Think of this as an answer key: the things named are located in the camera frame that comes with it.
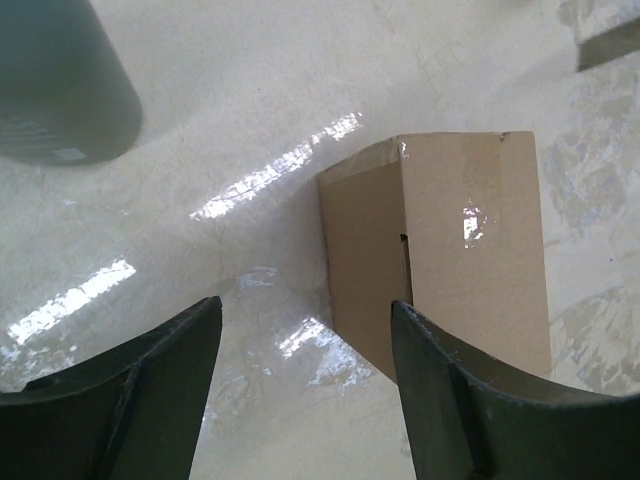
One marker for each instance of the brown cardboard express box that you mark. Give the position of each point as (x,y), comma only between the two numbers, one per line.
(449,223)

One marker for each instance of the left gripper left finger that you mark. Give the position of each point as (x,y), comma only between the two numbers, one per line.
(132,412)

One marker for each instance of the grey pump bottle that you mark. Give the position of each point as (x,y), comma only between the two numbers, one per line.
(65,96)

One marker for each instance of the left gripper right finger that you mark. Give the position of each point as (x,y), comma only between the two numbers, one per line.
(469,415)

